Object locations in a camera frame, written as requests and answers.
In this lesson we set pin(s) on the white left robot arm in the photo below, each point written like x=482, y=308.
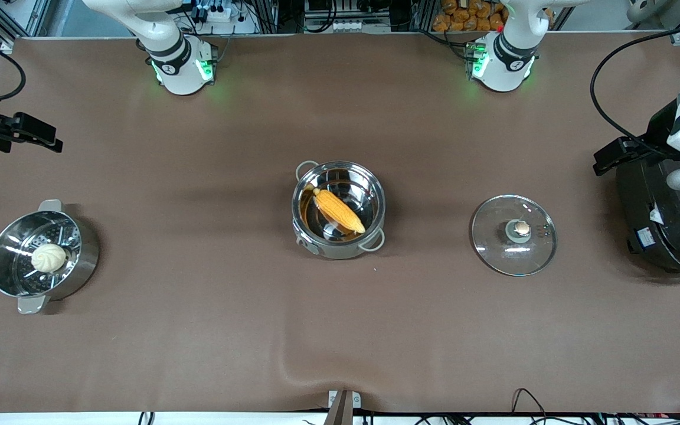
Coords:
x=508, y=59

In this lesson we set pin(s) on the glass pot lid with knob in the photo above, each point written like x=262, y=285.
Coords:
x=514, y=260

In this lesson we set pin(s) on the white power strip with plugs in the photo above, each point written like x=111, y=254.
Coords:
x=222, y=15

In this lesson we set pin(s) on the black rice cooker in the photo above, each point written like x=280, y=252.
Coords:
x=670, y=236

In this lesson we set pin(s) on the yellow corn cob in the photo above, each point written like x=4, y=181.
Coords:
x=339, y=211

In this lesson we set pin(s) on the white steamed bun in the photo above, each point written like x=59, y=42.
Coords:
x=49, y=258

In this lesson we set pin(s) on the orange bread pile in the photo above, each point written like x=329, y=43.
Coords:
x=464, y=20

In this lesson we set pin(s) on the brown table cloth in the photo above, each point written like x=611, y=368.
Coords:
x=340, y=330

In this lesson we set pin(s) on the steel steamer pot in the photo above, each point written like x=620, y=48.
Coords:
x=21, y=277

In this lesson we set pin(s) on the grey metal table clamp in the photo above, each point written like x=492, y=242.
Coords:
x=345, y=407

